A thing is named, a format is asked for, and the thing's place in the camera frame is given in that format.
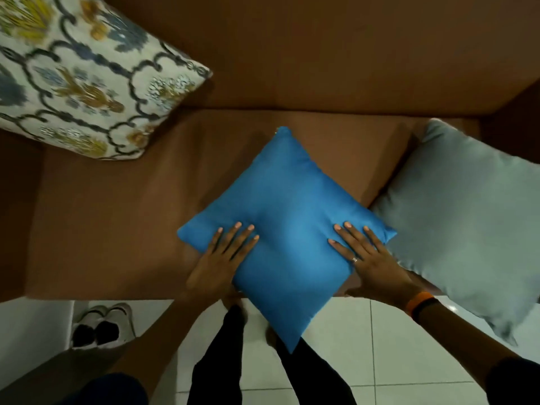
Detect person's right hand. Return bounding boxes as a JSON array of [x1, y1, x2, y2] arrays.
[[328, 222, 423, 311]]

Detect person's left hand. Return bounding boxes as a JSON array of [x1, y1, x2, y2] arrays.
[[185, 222, 260, 304]]

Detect blue cushion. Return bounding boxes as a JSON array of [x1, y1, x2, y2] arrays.
[[177, 126, 397, 354]]

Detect person's left forearm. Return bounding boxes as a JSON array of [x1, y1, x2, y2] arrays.
[[107, 296, 212, 397]]

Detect person's right forearm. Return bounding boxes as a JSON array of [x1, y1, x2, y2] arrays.
[[418, 305, 524, 390]]

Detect orange and black wristband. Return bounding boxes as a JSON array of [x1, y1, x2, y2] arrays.
[[404, 291, 440, 324]]

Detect light grey cushion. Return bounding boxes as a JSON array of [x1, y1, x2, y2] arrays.
[[370, 118, 540, 347]]

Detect black trousers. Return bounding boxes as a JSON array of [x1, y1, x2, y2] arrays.
[[187, 305, 357, 405]]

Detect white shoe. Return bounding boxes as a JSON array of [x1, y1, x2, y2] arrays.
[[70, 305, 108, 350], [95, 303, 136, 348]]

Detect brown fabric sofa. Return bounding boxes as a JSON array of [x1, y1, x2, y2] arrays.
[[0, 0, 540, 303]]

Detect dark blue shirt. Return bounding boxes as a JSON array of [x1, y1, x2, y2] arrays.
[[59, 356, 540, 405]]

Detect floral patterned cushion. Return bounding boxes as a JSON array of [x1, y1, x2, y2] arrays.
[[0, 0, 213, 161]]

